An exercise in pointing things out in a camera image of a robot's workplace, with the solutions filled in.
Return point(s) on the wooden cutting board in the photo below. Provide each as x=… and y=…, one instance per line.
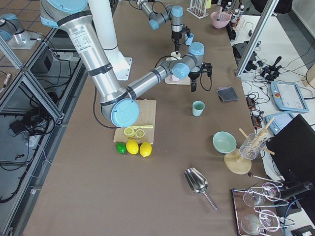
x=147, y=116

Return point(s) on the black monitor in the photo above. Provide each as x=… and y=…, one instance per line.
x=294, y=148

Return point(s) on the white wire rack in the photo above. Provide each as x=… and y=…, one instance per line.
x=196, y=8

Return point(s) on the cream rabbit serving tray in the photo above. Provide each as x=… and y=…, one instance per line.
x=184, y=81

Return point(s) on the light blue plastic cup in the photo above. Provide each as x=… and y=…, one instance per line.
x=189, y=39

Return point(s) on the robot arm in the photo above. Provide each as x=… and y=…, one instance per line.
x=172, y=13
x=89, y=24

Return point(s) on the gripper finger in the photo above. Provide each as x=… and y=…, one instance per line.
x=177, y=48
x=194, y=84

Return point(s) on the cream white plastic cup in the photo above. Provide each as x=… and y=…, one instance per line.
x=176, y=55

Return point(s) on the lemon half lower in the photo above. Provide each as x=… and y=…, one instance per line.
x=129, y=132

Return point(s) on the green plastic cup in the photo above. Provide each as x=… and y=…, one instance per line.
x=197, y=108

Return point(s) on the lemon half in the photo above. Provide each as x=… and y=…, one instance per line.
x=129, y=132
x=139, y=133

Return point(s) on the clear textured glass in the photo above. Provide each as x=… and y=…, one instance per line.
x=252, y=146

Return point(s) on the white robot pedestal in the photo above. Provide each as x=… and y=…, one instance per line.
x=104, y=25

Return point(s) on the lemon half upper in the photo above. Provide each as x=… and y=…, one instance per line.
x=139, y=133

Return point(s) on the wine glass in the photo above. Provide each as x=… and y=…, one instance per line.
x=260, y=225
x=257, y=195

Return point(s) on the wooden cup stand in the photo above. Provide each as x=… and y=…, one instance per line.
x=236, y=163

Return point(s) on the aluminium frame post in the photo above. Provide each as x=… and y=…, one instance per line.
x=263, y=20

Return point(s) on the blue teach pendant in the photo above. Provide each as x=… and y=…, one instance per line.
x=288, y=97
x=281, y=119

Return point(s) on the grey folded cloth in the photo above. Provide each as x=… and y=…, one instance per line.
x=227, y=94

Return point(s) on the green lime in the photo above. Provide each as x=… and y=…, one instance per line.
x=121, y=148

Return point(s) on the whole yellow lemon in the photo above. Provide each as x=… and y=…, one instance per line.
x=145, y=149
x=132, y=147

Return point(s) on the black mirror tray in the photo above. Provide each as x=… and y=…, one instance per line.
x=241, y=210

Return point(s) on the pink bowl with ice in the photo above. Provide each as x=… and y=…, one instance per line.
x=222, y=22

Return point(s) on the green plastic bowl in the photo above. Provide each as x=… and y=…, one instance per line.
x=224, y=142

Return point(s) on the yellow plastic knife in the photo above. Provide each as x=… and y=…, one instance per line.
x=141, y=126

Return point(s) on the pink plastic cup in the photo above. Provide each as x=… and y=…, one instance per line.
x=174, y=78

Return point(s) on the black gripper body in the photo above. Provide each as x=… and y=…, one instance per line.
x=194, y=74
x=175, y=37

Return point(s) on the metal ice scoop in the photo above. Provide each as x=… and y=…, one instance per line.
x=198, y=184

